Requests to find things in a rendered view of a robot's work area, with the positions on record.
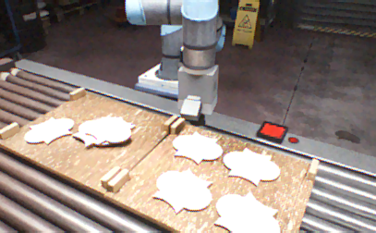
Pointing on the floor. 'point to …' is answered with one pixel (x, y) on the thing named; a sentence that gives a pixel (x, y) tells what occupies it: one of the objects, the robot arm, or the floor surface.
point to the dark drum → (27, 16)
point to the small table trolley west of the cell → (6, 46)
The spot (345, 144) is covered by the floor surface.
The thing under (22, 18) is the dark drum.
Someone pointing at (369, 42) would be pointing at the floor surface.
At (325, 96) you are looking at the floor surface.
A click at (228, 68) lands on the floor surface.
